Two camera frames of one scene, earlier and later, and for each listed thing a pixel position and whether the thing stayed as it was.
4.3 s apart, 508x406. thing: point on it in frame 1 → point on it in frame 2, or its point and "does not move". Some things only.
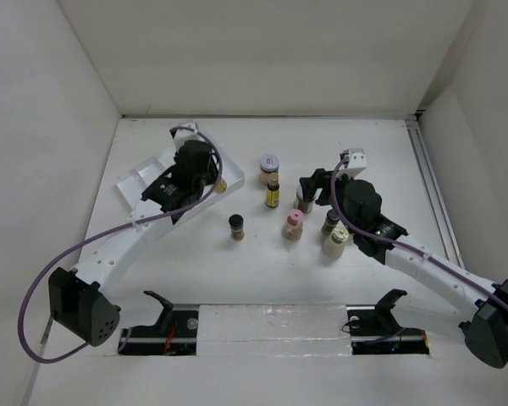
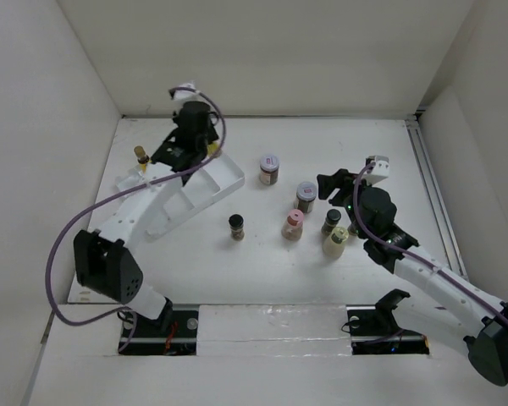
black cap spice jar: x=237 y=227 does not move
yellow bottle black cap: x=221 y=186 → x=142 y=157
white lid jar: x=306 y=206 does not move
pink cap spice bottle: x=292 y=228 does not move
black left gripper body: x=207 y=180 → x=210 y=138
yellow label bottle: x=272 y=199 → x=212 y=148
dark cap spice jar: x=331 y=220 does not move
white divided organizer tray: x=133 y=184 does not move
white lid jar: x=269 y=163 does not move
